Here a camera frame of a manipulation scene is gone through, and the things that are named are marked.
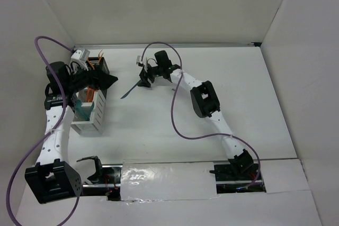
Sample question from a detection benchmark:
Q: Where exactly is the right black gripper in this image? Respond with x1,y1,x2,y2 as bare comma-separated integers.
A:
139,62,164,88

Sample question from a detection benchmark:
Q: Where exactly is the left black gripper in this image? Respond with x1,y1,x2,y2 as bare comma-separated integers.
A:
67,60,118,93

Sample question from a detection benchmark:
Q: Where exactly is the blue plastic knife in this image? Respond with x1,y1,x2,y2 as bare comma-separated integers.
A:
120,82,139,99

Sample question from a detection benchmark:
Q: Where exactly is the orange plastic fork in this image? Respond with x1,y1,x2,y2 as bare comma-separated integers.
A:
86,87,95,103

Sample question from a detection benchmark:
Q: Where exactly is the yellow plastic knife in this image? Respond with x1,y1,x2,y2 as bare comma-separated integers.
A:
87,60,99,69

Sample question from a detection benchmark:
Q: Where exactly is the teal plastic knife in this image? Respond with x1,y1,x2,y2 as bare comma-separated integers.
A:
88,102,95,117

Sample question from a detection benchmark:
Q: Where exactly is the teal plastic spoon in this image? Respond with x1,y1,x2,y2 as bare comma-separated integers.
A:
75,100,89,121

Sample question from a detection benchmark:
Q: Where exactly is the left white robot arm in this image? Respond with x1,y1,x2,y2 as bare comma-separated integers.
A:
24,59,118,204

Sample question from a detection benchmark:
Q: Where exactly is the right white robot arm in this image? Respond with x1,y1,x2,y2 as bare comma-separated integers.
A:
136,50,261,185

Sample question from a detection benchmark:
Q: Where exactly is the black slotted utensil container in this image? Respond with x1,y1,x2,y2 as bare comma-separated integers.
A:
86,57,110,75

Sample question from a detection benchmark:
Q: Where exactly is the white slotted utensil container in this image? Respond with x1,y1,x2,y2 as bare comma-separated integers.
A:
71,88,106,135

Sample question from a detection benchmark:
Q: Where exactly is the silver reflective tape sheet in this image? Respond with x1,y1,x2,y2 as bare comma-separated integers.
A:
120,162,217,202

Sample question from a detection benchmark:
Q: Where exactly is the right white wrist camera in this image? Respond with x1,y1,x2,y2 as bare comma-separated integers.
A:
136,56,147,67

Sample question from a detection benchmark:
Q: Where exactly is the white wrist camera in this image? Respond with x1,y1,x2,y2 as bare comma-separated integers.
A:
71,48,90,62
136,56,147,67

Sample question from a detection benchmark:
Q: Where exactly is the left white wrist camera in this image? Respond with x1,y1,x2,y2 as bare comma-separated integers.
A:
71,48,90,62

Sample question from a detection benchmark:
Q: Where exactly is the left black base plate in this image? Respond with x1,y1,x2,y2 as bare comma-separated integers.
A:
81,165,122,201

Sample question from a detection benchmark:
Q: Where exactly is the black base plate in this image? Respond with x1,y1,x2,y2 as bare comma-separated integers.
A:
209,163,266,194
81,165,122,201

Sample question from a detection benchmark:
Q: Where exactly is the aluminium rail at back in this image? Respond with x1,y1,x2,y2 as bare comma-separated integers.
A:
74,42,262,50

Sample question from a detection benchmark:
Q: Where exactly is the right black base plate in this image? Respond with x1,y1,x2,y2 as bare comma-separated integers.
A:
209,163,266,194

